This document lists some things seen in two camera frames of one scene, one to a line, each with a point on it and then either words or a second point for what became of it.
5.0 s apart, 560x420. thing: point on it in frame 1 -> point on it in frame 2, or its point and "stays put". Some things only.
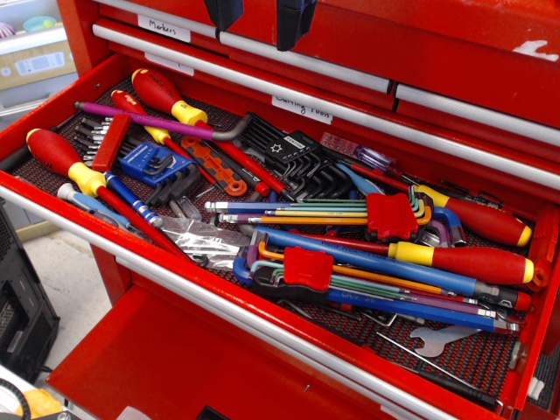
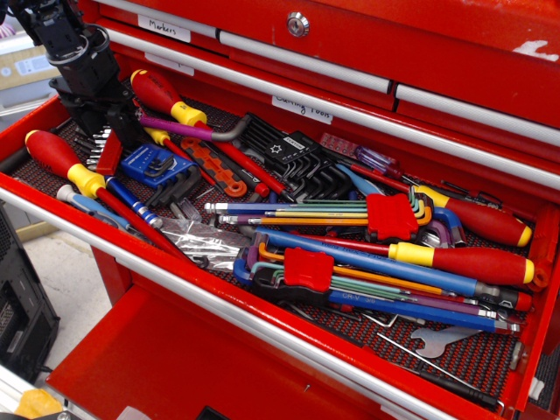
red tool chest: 304,209 stays put
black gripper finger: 293,20 -> 124,121
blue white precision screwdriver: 66,193 stays put
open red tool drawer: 423,275 stays put
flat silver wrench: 434,339 stays put
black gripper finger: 223,13 -> 90,120
